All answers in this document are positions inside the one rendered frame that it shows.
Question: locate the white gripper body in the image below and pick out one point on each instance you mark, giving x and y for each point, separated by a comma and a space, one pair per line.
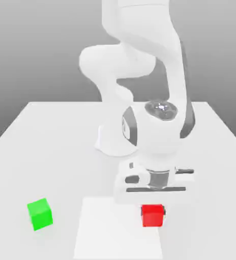
150, 195

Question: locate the small red cube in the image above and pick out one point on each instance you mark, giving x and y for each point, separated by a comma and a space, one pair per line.
152, 215

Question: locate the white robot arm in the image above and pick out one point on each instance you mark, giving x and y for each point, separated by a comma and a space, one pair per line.
142, 50

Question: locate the small green cube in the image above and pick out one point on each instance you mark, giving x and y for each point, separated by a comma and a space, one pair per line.
40, 215

